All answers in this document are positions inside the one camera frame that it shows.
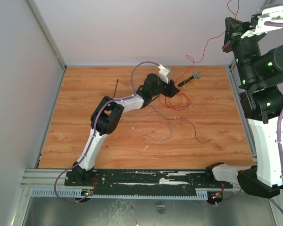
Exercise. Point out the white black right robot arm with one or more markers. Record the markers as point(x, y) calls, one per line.
point(262, 104)

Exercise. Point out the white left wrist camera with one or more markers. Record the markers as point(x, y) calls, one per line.
point(164, 73)

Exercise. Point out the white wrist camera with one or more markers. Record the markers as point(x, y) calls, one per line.
point(164, 73)
point(269, 18)

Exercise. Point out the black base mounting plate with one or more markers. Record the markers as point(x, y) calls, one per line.
point(148, 182)

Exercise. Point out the aluminium frame rail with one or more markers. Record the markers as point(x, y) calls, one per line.
point(40, 177)

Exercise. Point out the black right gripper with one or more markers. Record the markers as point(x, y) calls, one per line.
point(237, 36)

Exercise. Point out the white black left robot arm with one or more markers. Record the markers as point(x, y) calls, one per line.
point(107, 115)

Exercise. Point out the adjustable wrench black handle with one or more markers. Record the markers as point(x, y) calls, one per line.
point(195, 75)

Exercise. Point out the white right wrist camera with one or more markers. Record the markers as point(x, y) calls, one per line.
point(269, 18)

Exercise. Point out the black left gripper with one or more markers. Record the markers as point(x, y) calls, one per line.
point(171, 90)

